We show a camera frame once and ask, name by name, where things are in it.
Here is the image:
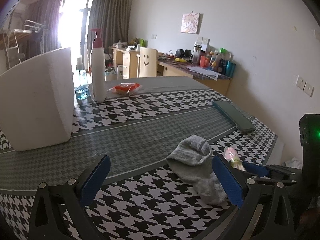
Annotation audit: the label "clear water bottle dark lid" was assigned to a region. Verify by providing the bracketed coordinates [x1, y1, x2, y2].
[192, 44, 202, 64]

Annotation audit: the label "dark green flat case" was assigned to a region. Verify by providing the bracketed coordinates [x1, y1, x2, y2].
[212, 100, 256, 133]

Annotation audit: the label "black white houndstooth tablecloth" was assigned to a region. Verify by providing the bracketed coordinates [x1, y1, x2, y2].
[0, 76, 278, 240]

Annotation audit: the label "wooden desk patterned cover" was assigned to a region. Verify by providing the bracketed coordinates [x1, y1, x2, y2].
[157, 56, 233, 97]

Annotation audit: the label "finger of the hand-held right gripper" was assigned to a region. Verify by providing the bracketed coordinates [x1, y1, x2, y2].
[252, 176, 299, 187]
[242, 161, 302, 180]

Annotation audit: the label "grey sock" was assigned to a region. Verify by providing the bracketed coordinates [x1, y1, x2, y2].
[166, 134, 228, 204]

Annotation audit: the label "white foam box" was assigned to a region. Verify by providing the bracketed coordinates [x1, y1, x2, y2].
[0, 47, 75, 152]

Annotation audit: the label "brown curtain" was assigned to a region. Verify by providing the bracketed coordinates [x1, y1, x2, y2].
[86, 0, 132, 53]
[25, 0, 63, 55]

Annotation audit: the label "white plastic bag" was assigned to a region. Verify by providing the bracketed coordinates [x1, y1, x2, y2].
[284, 157, 303, 168]

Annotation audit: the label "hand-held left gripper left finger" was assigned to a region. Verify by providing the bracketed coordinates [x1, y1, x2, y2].
[29, 154, 112, 240]

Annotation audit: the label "clear bottle blue liquid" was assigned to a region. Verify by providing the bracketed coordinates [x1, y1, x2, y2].
[74, 57, 90, 105]

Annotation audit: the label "wooden chair smiley face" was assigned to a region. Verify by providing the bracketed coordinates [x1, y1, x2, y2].
[139, 47, 158, 78]

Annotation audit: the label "orange snack packet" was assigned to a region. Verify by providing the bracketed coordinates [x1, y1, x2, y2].
[107, 82, 143, 96]

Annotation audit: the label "glass balcony door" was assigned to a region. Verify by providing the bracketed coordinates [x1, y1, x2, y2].
[59, 0, 95, 68]

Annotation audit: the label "small pink green packet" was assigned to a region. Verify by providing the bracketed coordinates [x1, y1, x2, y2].
[223, 146, 247, 172]

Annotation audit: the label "dark hanging clothes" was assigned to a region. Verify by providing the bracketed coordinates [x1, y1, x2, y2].
[32, 29, 50, 53]

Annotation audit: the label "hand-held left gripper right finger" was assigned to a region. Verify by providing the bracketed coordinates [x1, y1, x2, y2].
[212, 154, 295, 240]

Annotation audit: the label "grey metal bunk bed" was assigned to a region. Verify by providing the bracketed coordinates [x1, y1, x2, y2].
[0, 19, 50, 68]

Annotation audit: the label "black headphones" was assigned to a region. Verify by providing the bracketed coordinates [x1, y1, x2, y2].
[176, 49, 192, 59]

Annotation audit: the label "cartoon wall picture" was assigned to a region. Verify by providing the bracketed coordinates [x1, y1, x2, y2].
[180, 12, 200, 34]

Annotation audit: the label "white pump bottle pink cap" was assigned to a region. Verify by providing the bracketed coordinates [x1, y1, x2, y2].
[89, 29, 107, 103]

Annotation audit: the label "cluster of toiletry bottles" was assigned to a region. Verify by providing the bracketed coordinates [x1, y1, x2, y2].
[200, 47, 237, 76]

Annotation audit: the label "white paper sheets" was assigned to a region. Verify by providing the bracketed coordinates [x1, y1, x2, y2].
[189, 66, 221, 79]

